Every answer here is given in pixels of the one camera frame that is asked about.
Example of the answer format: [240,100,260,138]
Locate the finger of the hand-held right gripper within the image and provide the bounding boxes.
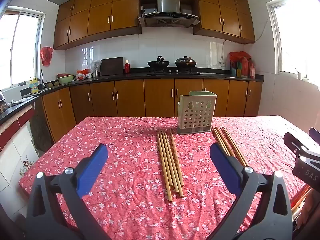
[283,132,310,157]
[308,127,320,143]

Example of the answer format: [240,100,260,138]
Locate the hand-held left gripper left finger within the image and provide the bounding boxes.
[25,144,112,240]

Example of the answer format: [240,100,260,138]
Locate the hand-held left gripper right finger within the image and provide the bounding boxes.
[207,142,293,240]

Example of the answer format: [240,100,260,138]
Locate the green perforated chopstick holder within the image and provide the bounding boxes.
[177,91,218,135]

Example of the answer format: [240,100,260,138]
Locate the person's right hand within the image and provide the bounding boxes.
[301,187,320,230]

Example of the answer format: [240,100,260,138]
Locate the red floral tablecloth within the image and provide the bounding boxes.
[19,115,318,240]

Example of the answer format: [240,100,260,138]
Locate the dark patterned cloth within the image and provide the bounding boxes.
[30,100,54,153]

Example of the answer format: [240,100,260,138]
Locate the wooden lower kitchen cabinets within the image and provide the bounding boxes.
[41,78,263,143]

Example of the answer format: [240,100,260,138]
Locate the wooden kitchen cabinets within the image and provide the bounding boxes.
[53,0,255,50]
[41,78,263,143]

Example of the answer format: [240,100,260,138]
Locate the red condiment bottles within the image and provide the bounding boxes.
[241,57,256,79]

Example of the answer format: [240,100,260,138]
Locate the green plastic basin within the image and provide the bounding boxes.
[57,74,75,85]

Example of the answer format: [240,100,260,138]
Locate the black kitchen countertop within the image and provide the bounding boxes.
[0,67,265,125]

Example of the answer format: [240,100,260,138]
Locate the red and white plastic bag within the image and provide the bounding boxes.
[76,69,93,80]

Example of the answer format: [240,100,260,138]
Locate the white dish cloth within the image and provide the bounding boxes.
[11,97,33,105]

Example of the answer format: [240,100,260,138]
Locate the narrow white-framed window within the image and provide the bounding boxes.
[266,0,320,90]

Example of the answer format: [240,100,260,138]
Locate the yellow detergent bottle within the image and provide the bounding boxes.
[29,77,39,94]

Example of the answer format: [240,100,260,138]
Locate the metal sink faucet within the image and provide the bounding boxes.
[40,69,48,89]

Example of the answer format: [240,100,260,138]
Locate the clear plastic bag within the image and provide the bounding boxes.
[90,60,102,73]

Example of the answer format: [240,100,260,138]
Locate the dark wooden cutting board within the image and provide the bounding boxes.
[100,57,124,76]

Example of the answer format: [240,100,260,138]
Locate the red plastic bag over bottles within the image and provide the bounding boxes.
[229,51,251,62]

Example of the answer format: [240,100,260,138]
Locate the black gas stove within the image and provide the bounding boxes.
[146,69,202,76]

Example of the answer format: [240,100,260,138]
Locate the black wok with lid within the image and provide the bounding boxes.
[174,56,197,69]

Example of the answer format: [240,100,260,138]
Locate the hanging red plastic bag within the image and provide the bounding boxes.
[40,46,54,67]

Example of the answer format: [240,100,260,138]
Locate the black wok with ladle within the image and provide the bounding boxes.
[147,56,170,71]

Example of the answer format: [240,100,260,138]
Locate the large sliding window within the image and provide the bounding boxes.
[0,5,45,90]

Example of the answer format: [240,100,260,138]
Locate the wooden upper kitchen cabinets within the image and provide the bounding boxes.
[53,0,255,50]

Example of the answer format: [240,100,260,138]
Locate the steel range hood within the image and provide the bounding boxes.
[138,0,200,28]

